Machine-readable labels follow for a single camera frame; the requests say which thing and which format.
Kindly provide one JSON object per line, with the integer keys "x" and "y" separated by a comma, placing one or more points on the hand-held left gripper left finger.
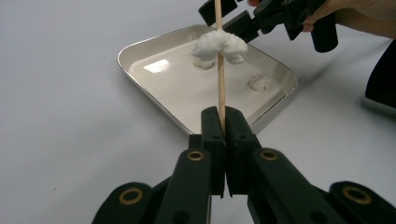
{"x": 214, "y": 155}

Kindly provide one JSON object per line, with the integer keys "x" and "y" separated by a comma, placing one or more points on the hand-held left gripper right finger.
{"x": 238, "y": 155}

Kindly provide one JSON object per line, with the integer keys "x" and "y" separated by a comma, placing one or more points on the white marshmallow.
{"x": 218, "y": 45}
{"x": 261, "y": 82}

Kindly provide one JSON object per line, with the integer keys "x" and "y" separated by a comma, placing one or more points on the wooden skewer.
{"x": 221, "y": 81}

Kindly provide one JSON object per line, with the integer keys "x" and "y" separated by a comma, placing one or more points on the square metal tray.
{"x": 193, "y": 90}

